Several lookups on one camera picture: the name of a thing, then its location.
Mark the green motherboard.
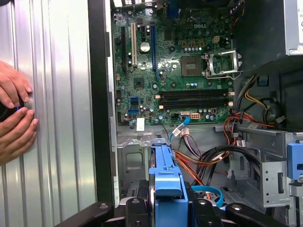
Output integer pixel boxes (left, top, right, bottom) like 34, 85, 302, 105
111, 3, 237, 126

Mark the black expansion slot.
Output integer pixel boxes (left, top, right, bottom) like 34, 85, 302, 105
120, 25, 128, 74

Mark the black square chipset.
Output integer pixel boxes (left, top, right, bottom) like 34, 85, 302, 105
133, 77, 145, 89

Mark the red orange drive power wire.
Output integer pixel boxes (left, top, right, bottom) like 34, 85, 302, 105
223, 112, 276, 148

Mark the hard disk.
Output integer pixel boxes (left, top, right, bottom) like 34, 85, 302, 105
148, 139, 195, 227

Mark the orange red disk power wire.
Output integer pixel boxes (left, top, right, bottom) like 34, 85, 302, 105
174, 150, 232, 187

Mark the metal socket cover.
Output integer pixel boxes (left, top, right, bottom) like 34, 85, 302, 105
203, 48, 239, 76

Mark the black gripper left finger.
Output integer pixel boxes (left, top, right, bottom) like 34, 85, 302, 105
53, 179, 152, 227

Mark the round black tool blue ring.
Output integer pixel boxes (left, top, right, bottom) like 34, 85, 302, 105
0, 98, 32, 123

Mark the black open PC case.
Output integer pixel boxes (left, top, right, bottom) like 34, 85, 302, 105
87, 0, 303, 227

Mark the person's left hand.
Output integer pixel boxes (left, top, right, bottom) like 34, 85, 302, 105
0, 60, 33, 109

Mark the blue expansion slot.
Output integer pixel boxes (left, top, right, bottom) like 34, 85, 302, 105
150, 20, 157, 72

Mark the metal disk bay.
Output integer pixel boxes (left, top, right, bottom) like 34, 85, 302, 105
116, 138, 175, 206

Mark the metal optical drive cage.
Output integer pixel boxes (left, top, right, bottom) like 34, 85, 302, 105
233, 126, 303, 227

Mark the person's right hand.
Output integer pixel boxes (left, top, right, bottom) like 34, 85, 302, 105
0, 107, 40, 166

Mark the blue data wire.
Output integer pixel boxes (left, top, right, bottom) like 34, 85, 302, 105
169, 115, 224, 209

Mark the metal locking lever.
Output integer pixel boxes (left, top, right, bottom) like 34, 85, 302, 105
205, 70, 243, 80

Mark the purple wire white connector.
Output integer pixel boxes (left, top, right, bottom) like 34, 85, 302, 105
174, 126, 202, 158

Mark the white expansion slot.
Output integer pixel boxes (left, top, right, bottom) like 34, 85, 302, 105
130, 22, 138, 69

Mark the blue plastic drive latch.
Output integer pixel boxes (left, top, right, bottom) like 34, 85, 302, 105
286, 141, 303, 181

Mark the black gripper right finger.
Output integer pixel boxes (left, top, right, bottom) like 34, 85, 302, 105
187, 182, 288, 227

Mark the CPU socket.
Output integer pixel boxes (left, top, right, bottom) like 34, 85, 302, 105
180, 55, 202, 77

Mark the thick black cable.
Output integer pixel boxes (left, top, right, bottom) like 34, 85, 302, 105
196, 144, 263, 187

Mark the silver coin battery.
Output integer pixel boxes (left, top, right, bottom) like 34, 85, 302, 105
139, 41, 152, 53

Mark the yellow black power wire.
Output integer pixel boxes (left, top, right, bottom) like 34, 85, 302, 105
236, 75, 288, 125

